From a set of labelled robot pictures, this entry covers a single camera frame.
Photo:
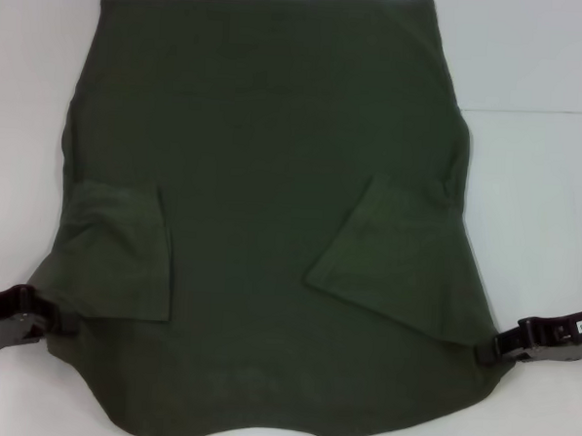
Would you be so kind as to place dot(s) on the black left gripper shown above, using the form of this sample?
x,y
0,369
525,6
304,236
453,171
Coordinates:
x,y
2,325

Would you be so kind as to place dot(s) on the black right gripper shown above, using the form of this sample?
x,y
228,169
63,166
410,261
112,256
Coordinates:
x,y
558,344

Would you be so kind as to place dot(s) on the dark green t-shirt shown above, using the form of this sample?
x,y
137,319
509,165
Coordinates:
x,y
275,153

